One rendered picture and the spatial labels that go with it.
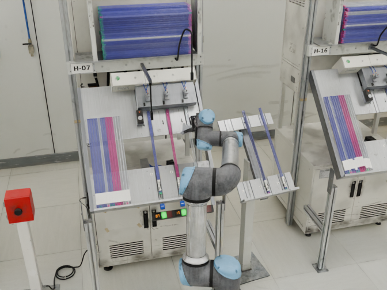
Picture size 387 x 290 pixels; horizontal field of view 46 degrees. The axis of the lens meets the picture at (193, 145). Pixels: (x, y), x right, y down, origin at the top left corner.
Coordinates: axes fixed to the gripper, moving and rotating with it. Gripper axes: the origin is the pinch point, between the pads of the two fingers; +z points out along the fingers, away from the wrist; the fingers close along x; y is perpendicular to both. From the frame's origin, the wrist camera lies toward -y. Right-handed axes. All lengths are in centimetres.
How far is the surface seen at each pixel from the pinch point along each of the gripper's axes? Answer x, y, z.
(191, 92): -3.8, 25.1, 8.9
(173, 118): 8.2, 12.1, 12.9
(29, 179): 113, 4, 185
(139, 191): 33.0, -27.4, 6.6
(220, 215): -12, -47, 16
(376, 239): -137, -81, 63
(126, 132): 35.5, 6.4, 12.1
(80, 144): 62, 7, 39
